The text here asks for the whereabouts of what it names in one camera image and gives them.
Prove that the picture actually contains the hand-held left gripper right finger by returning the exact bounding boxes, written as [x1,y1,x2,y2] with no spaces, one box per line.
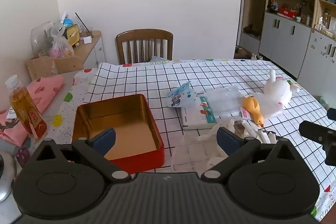
[201,126,307,184]

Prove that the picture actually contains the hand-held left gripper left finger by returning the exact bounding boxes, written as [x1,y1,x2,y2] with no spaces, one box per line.
[28,127,132,183]

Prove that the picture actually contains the red tin box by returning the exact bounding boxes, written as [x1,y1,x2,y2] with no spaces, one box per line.
[72,94,165,174]

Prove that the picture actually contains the clear plastic bag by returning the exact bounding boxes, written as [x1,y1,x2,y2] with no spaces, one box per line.
[205,86,245,118]

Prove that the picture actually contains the white rabbit plush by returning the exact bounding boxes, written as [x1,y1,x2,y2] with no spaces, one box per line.
[263,69,301,109]

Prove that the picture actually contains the blue printed mask packet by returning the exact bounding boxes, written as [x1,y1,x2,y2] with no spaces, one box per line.
[167,80,196,107]

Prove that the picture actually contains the white paper wrappers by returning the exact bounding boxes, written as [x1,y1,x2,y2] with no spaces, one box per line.
[243,120,277,145]

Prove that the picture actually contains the dotted white tablecloth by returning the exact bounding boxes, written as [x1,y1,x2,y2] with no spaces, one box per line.
[50,68,336,222]

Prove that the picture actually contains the pink printed cloth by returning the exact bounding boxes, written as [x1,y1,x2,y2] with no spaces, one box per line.
[0,74,65,147]

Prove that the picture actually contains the dark red patterned cup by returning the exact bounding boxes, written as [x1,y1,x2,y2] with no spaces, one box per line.
[16,147,30,162]

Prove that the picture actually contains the amber tea bottle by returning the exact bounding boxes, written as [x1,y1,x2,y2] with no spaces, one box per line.
[5,75,48,139]

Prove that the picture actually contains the cardboard box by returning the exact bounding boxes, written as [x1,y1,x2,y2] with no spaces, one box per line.
[25,55,84,80]

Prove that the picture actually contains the wooden side cabinet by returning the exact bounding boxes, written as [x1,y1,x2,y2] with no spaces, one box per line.
[66,30,105,69]

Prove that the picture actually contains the spiral notebook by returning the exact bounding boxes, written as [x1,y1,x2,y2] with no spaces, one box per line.
[149,56,172,65]

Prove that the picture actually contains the grey desk lamp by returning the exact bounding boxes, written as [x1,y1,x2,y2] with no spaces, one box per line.
[0,149,17,203]

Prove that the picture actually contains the plastic bag with pink contents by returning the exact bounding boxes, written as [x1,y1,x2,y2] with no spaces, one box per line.
[50,26,74,58]

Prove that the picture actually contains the wooden chair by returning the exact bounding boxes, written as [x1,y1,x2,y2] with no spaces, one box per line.
[116,29,174,65]

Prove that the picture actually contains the yellow clock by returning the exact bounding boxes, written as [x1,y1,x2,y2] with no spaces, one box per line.
[66,25,80,47]

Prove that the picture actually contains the red storage box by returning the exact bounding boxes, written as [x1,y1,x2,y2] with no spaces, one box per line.
[279,5,296,17]

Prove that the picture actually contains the black stick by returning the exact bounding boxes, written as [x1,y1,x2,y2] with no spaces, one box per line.
[75,13,94,39]

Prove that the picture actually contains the glass vase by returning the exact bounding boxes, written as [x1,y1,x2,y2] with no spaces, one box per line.
[31,21,55,59]

